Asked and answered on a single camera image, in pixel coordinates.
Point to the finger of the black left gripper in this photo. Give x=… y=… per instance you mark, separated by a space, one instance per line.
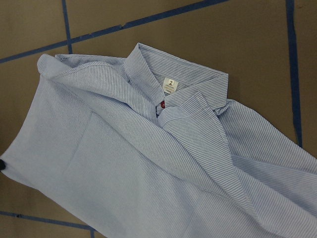
x=2 y=165

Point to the blue striped button-up shirt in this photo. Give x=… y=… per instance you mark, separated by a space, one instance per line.
x=149 y=146

